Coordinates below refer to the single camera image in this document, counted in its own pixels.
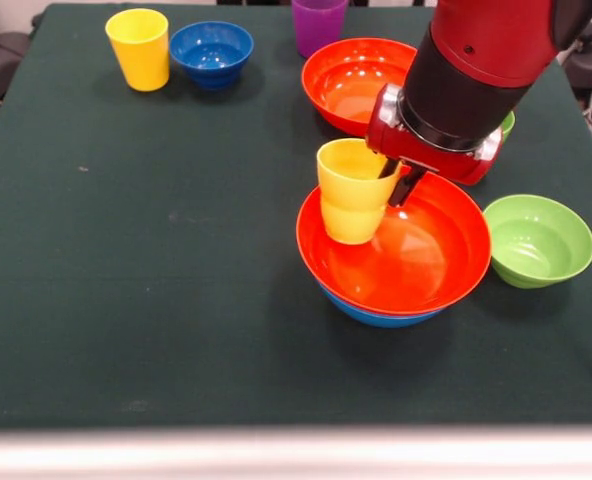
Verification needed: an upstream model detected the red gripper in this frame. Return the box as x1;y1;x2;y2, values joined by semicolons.
364;82;505;209

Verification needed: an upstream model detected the yellow ridged cup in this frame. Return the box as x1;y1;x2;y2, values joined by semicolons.
316;138;404;246

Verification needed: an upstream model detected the large orange bowl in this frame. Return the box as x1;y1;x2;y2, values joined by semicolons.
295;170;493;317
300;37;420;139

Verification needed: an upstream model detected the large light blue bowl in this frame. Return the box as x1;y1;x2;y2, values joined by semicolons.
319;285;448;330

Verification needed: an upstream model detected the small green bowl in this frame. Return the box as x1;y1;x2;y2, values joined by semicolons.
482;194;592;290

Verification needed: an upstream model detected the purple cup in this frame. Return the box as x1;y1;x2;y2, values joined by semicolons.
290;0;350;60

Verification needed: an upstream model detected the small dark blue bowl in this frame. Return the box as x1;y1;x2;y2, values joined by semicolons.
169;20;255;91

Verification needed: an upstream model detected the tall smooth yellow cup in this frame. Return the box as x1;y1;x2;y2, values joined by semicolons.
104;7;171;93

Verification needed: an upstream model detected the dark green table cloth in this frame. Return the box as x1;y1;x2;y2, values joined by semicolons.
0;2;592;431

